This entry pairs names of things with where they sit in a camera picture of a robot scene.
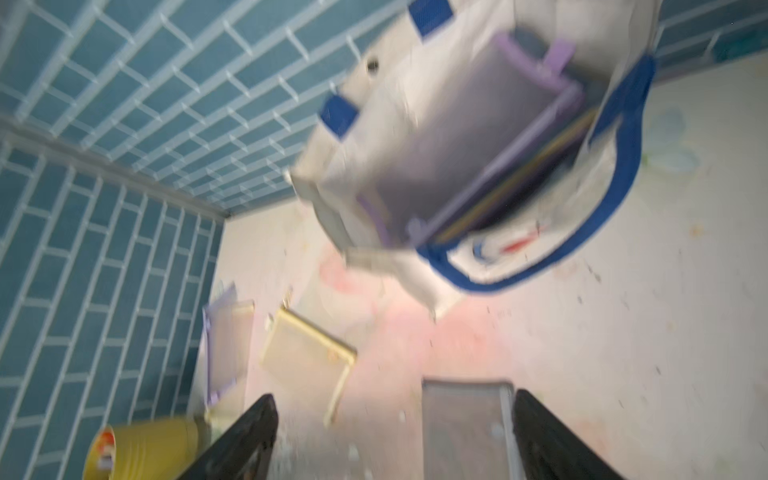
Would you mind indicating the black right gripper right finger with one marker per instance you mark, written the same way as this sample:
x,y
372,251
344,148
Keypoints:
x,y
549,450

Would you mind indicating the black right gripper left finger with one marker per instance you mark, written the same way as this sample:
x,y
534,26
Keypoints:
x,y
243,451

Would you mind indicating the white canvas Doraemon tote bag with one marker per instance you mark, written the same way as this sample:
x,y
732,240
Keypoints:
x,y
532,217

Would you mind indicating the yellow cup of markers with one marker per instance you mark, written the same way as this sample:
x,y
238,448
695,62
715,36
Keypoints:
x,y
158,449

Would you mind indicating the left aluminium corner post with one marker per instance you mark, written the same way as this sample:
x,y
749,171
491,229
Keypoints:
x,y
34,141

